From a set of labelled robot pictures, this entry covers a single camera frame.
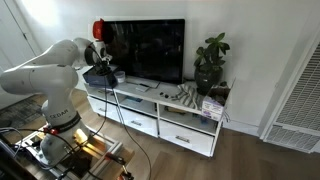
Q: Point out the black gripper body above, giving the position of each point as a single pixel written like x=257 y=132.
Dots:
x=101 y=65

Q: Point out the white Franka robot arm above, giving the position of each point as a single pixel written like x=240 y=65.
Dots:
x=50 y=76

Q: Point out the grey box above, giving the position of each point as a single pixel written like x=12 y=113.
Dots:
x=100 y=81

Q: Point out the white purple cardboard box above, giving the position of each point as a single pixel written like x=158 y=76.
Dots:
x=213 y=105

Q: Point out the translucent plastic cup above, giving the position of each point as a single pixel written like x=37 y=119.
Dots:
x=119 y=77

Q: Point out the red hat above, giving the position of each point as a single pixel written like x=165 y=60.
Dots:
x=98 y=29

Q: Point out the blue shelf item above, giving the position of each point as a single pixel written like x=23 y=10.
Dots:
x=133 y=99

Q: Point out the black flat screen TV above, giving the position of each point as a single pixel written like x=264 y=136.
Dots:
x=150 y=46

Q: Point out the white TV stand cabinet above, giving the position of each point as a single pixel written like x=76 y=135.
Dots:
x=150 y=100

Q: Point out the black sunglasses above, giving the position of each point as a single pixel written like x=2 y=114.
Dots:
x=166 y=95

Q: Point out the yellow shelf item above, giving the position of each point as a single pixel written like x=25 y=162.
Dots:
x=176 y=110

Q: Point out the grey white striped cloth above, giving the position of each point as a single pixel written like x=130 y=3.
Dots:
x=190 y=96

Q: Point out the grey rug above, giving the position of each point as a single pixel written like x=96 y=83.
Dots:
x=20 y=113

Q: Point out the white door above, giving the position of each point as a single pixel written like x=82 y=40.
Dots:
x=13 y=40

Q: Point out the dark plant pot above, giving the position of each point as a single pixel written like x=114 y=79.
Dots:
x=206 y=81

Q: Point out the green leafy plant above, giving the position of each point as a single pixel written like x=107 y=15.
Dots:
x=211 y=51

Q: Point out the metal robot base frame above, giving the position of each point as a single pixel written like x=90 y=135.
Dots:
x=100 y=156

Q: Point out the white wall vent grille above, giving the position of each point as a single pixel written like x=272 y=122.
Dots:
x=296 y=106

